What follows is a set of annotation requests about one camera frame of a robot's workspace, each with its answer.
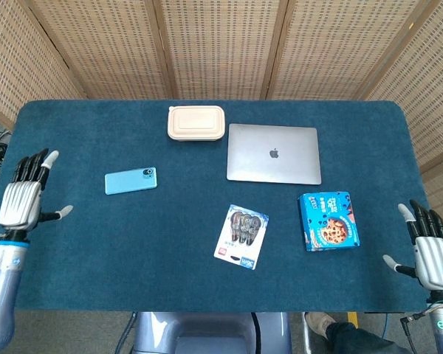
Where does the beige shoe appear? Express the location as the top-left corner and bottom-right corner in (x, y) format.
(303, 312), (337, 339)

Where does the black torso cable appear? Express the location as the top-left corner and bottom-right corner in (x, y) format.
(250, 312), (265, 354)

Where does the dark trouser leg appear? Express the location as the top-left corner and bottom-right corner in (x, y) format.
(324, 321), (413, 354)

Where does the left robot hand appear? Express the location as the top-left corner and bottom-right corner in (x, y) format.
(0, 148), (74, 240)

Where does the beige lidded lunch box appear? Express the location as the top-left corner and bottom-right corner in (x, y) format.
(167, 105), (226, 142)

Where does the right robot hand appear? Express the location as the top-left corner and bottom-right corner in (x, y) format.
(382, 199), (443, 304)

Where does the grey closed laptop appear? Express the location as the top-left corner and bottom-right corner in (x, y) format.
(226, 123), (323, 186)

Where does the blue carpet table cover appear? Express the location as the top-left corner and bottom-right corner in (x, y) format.
(0, 99), (431, 313)

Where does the woven rattan folding screen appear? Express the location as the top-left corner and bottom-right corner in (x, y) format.
(0, 0), (443, 222)

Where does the blue cookie box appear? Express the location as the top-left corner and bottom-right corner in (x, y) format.
(298, 191), (361, 253)

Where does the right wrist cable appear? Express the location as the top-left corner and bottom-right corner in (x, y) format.
(399, 302), (442, 354)

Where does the smartphone with light blue casing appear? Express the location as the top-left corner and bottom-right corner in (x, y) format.
(104, 167), (158, 195)

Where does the grey-blue robot torso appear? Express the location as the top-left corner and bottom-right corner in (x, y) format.
(131, 311), (292, 354)

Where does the correction tape blister pack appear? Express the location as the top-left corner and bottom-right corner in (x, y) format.
(213, 204), (270, 271)

